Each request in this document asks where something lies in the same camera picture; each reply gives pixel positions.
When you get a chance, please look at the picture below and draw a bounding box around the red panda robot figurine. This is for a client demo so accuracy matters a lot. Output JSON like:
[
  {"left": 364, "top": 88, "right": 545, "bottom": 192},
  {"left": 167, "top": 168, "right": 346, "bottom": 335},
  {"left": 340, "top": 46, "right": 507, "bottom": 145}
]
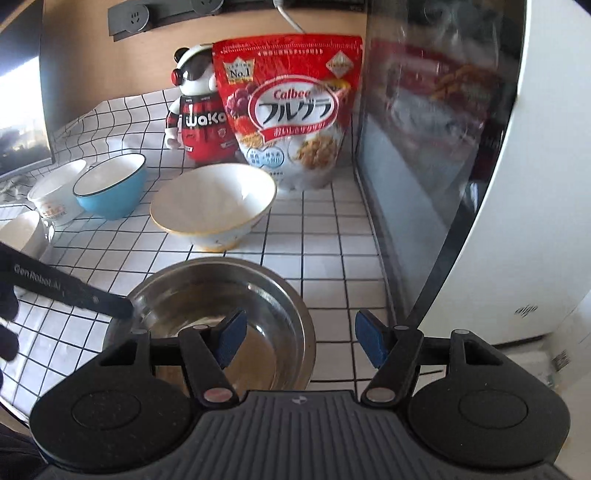
[{"left": 164, "top": 44, "right": 238, "bottom": 165}]

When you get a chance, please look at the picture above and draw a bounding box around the white plug and cable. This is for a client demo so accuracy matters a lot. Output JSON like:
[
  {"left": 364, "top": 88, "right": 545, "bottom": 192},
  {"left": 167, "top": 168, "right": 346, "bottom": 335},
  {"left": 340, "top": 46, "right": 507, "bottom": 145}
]
[{"left": 272, "top": 0, "right": 307, "bottom": 34}]

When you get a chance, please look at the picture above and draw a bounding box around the white glass PC case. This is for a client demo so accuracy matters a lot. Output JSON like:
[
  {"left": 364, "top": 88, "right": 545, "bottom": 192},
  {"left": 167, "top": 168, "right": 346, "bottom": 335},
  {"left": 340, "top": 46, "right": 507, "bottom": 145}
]
[{"left": 356, "top": 1, "right": 590, "bottom": 344}]

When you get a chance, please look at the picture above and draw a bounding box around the small white packet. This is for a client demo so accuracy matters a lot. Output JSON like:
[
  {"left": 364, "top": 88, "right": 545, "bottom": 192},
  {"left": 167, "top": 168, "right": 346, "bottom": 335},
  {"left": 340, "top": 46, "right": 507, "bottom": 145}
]
[{"left": 501, "top": 341, "right": 576, "bottom": 390}]

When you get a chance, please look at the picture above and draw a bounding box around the white printed paper bowl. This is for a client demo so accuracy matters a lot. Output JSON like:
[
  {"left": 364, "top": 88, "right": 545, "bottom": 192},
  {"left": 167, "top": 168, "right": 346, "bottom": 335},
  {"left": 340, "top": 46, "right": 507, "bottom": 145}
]
[{"left": 27, "top": 159, "right": 87, "bottom": 226}]

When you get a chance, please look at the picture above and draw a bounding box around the stainless steel bowl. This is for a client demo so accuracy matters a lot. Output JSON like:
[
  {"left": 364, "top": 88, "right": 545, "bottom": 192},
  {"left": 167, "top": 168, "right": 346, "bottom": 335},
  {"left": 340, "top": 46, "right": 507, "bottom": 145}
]
[{"left": 103, "top": 257, "right": 317, "bottom": 394}]

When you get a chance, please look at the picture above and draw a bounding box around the yellow rimmed white bowl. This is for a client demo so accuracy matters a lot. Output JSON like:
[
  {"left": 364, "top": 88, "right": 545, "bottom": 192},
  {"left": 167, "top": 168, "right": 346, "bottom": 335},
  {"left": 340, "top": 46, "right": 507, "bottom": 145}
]
[{"left": 150, "top": 163, "right": 277, "bottom": 253}]

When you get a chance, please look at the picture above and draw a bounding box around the blue enamel bowl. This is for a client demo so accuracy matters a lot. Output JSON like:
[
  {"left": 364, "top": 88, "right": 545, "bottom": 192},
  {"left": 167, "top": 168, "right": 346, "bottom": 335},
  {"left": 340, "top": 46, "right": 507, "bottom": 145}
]
[{"left": 72, "top": 153, "right": 147, "bottom": 220}]

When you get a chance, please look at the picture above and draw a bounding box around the black gloved left hand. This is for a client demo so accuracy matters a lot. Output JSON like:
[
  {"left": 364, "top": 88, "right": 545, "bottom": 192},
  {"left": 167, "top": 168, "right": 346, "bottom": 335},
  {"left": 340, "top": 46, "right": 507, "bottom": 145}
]
[{"left": 0, "top": 283, "right": 19, "bottom": 361}]

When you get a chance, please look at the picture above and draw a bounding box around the red Calbee cereal bag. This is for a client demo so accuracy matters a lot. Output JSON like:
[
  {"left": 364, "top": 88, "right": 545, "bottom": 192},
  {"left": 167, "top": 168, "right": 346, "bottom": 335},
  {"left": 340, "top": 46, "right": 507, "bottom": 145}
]
[{"left": 212, "top": 34, "right": 363, "bottom": 190}]

